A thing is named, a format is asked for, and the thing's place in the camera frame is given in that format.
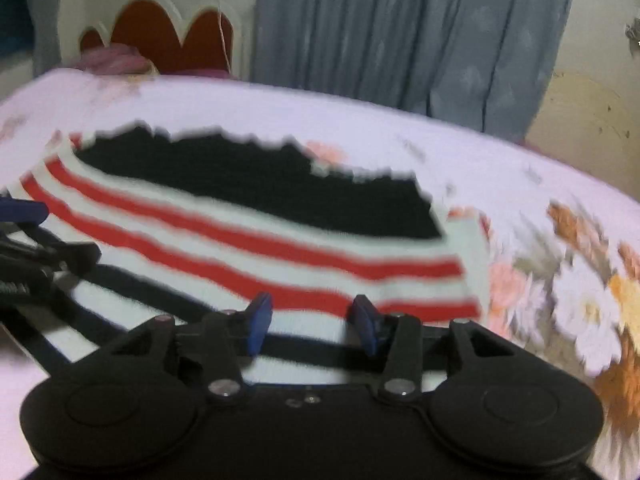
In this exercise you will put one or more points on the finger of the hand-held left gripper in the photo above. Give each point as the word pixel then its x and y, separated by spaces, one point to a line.
pixel 22 210
pixel 65 255

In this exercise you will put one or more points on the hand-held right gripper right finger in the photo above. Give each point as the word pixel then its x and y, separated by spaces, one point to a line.
pixel 365 325

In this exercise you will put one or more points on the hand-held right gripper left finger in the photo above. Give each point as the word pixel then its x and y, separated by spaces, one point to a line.
pixel 260 322

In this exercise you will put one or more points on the striped knit sweater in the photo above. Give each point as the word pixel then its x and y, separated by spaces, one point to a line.
pixel 250 240

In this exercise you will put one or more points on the crumpled pink blanket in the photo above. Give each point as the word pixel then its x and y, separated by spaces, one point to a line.
pixel 115 60

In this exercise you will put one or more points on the narrow blue curtain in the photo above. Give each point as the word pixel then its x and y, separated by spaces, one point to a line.
pixel 47 15

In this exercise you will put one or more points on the pink floral bed sheet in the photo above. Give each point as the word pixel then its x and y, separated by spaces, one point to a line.
pixel 500 175

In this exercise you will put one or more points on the dark window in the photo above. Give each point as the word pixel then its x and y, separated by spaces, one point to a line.
pixel 12 5

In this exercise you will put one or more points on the red heart-shaped headboard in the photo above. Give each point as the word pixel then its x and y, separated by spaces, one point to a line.
pixel 150 35

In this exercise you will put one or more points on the wide blue curtain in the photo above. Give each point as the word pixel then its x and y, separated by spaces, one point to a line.
pixel 400 35

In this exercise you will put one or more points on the wall lamp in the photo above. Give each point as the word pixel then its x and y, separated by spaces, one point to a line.
pixel 633 35

